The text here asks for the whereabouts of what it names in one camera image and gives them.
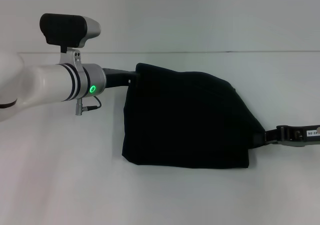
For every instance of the silver connector plug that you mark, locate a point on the silver connector plug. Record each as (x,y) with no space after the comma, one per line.
(318,129)

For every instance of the black shirt with white print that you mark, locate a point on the black shirt with white print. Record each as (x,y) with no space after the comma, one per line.
(187,122)

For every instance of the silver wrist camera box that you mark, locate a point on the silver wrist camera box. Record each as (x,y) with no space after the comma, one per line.
(70,32)

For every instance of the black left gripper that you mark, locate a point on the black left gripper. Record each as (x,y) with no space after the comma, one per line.
(117,77)

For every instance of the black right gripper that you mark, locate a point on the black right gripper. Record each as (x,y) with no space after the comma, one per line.
(297,136)

